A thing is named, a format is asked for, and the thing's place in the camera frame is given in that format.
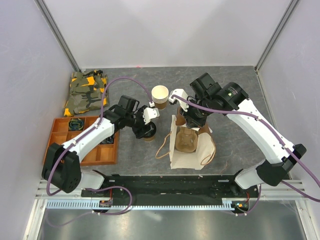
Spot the purple cable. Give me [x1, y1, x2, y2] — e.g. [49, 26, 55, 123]
[46, 76, 155, 197]
[171, 94, 320, 203]

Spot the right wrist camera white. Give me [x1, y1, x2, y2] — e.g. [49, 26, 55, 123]
[168, 88, 189, 112]

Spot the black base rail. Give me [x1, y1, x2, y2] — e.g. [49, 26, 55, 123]
[81, 174, 258, 207]

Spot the stack of paper cups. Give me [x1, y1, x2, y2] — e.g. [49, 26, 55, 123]
[151, 85, 169, 110]

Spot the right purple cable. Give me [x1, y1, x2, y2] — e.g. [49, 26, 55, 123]
[171, 94, 320, 203]

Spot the black plastic cup lid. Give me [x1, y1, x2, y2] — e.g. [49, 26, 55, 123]
[144, 121, 157, 138]

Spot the cardboard cup carrier tray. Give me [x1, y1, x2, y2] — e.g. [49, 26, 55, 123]
[175, 126, 198, 153]

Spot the single brown paper cup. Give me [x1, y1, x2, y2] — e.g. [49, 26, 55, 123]
[143, 135, 156, 142]

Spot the white slotted cable duct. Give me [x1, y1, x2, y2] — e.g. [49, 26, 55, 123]
[46, 199, 235, 211]

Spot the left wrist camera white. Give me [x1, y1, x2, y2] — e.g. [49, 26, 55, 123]
[142, 107, 160, 125]

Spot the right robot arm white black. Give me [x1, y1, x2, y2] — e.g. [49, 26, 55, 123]
[169, 73, 307, 197]

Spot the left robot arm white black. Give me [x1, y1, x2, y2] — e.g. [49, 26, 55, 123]
[41, 95, 160, 197]

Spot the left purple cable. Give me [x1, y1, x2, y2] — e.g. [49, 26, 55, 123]
[46, 76, 155, 197]

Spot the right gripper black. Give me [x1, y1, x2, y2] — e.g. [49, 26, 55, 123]
[179, 96, 214, 129]

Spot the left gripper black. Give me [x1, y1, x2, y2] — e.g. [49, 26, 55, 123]
[125, 105, 154, 139]

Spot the brown paper bag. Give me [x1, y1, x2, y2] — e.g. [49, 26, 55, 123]
[155, 107, 216, 170]

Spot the camouflage cloth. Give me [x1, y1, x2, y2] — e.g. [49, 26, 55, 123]
[63, 69, 109, 117]

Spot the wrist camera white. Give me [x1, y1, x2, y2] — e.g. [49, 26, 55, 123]
[168, 88, 189, 112]
[142, 107, 160, 125]

